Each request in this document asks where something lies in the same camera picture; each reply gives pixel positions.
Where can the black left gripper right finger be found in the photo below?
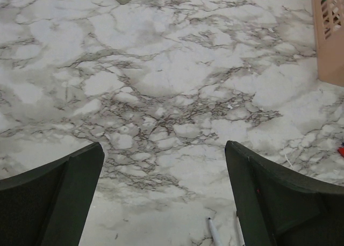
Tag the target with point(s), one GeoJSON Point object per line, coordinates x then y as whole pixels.
{"type": "Point", "coordinates": [279, 206]}

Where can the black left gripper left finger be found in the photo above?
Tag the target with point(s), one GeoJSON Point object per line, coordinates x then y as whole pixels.
{"type": "Point", "coordinates": [49, 205]}

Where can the white marker green end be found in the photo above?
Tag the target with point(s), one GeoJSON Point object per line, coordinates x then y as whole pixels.
{"type": "Point", "coordinates": [214, 233]}

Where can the white marker red end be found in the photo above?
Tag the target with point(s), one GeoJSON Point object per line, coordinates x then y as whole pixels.
{"type": "Point", "coordinates": [239, 234]}

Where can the red pen cap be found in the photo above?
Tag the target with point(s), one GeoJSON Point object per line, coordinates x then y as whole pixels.
{"type": "Point", "coordinates": [341, 151]}

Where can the peach desk organizer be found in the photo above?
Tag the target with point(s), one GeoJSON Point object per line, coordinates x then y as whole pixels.
{"type": "Point", "coordinates": [328, 33]}

